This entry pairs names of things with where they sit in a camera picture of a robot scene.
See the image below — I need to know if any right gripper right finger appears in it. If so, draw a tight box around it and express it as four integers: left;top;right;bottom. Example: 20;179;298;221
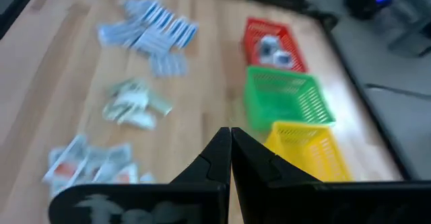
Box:
231;126;321;224

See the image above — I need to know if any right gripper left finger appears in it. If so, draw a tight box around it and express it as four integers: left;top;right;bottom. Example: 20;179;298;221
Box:
170;126;232;186

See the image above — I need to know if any black print white packet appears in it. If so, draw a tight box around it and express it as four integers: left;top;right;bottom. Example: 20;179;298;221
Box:
272;50;294;67
259;35;280;65

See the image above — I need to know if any yellow plastic basket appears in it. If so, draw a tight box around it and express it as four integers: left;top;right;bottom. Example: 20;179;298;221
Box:
264;121;353;183

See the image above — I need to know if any green plastic basket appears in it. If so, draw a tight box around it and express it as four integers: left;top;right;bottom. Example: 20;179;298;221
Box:
242;65;336;133

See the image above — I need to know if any red plastic basket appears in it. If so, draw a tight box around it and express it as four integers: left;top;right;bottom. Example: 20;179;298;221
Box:
242;17;308;73

